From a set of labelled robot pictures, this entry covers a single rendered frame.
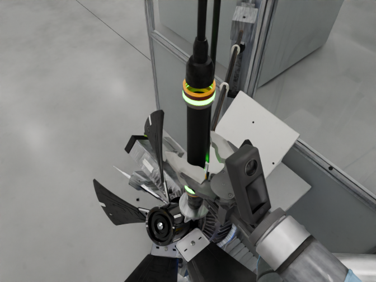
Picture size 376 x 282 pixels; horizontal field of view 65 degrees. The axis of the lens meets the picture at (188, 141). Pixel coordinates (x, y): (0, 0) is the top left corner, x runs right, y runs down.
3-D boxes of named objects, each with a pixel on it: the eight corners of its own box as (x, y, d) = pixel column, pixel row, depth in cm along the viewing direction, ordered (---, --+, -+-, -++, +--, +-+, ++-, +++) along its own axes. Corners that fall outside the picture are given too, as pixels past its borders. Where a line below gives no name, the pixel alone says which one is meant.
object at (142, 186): (174, 209, 105) (113, 167, 124) (175, 203, 105) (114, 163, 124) (170, 210, 103) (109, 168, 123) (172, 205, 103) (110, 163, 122)
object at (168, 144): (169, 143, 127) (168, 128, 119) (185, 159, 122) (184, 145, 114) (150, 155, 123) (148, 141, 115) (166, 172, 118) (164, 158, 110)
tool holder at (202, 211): (186, 181, 72) (186, 158, 64) (214, 188, 71) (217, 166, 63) (175, 215, 67) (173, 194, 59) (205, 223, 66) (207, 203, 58)
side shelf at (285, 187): (253, 142, 157) (254, 139, 155) (309, 189, 141) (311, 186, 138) (220, 167, 148) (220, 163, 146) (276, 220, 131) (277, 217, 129)
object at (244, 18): (234, 24, 105) (238, 1, 98) (254, 28, 104) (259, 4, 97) (229, 41, 99) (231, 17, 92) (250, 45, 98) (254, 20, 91)
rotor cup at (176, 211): (174, 188, 102) (147, 193, 91) (207, 208, 93) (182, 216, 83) (163, 226, 104) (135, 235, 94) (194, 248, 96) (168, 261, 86)
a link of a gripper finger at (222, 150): (200, 144, 60) (218, 182, 54) (201, 124, 55) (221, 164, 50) (214, 139, 60) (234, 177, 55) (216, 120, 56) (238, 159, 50)
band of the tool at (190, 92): (187, 87, 43) (187, 70, 41) (216, 92, 42) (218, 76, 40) (179, 107, 41) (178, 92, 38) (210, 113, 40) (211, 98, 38)
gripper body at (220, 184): (198, 202, 54) (247, 255, 48) (201, 178, 47) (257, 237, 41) (229, 179, 57) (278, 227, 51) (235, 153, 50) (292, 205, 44)
